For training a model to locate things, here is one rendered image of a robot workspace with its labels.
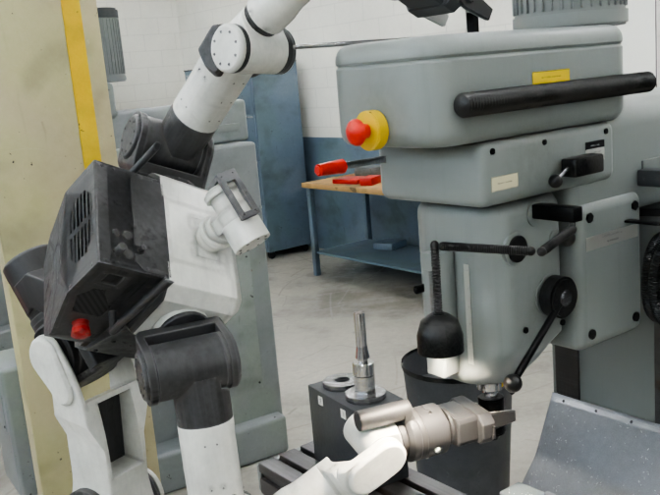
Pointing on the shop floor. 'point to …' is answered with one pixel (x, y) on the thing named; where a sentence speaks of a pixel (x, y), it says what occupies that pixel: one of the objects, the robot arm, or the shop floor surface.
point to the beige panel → (49, 180)
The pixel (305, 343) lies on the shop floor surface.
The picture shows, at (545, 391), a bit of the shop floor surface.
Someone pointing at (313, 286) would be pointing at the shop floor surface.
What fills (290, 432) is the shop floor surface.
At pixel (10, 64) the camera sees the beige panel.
